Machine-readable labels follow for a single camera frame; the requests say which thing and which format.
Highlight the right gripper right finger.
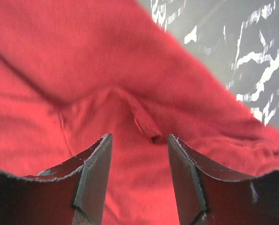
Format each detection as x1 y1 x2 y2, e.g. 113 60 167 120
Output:
168 135 279 225

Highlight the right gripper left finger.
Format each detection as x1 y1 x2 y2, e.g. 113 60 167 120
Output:
0 134 112 225

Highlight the dark red t shirt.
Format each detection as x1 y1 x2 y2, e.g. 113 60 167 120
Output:
0 0 279 225

